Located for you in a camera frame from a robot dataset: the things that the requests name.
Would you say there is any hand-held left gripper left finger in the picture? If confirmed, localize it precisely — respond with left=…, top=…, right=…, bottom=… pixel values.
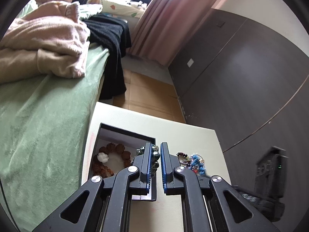
left=31, top=142, right=155, bottom=232

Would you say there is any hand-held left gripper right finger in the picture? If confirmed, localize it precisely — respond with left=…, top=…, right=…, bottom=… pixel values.
left=161, top=142, right=281, bottom=232

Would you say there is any dark green bead bracelet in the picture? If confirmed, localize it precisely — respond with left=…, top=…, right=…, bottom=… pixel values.
left=136, top=145, right=161, bottom=175

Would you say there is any black jewelry box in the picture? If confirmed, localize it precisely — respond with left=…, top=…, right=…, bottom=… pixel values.
left=90, top=123, right=158, bottom=202

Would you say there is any blue bead ornament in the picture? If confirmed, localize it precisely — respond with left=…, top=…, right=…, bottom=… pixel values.
left=189, top=154, right=206, bottom=176

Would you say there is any dark brown wardrobe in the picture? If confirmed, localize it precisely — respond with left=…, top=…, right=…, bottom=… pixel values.
left=167, top=8, right=309, bottom=199

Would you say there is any green bed sheet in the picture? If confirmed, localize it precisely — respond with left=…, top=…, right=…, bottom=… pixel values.
left=0, top=42, right=110, bottom=232

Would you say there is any black knitted cloth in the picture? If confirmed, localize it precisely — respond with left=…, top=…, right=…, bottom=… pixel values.
left=83, top=14, right=132, bottom=101

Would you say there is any cream patterned pillow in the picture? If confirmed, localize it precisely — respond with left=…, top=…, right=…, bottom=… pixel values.
left=100, top=0, right=148, bottom=19

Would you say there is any light green cloth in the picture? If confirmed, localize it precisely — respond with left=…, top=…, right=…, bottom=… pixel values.
left=78, top=3, right=103, bottom=20

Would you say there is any pink fleece blanket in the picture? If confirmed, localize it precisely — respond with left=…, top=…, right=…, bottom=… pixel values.
left=0, top=1, right=91, bottom=79

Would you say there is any dark red bead bracelet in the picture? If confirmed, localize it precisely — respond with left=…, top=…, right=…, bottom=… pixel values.
left=176, top=151, right=192, bottom=168

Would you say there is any brown bead bracelet white flower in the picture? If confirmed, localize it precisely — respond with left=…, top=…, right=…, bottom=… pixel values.
left=92, top=143, right=133, bottom=177

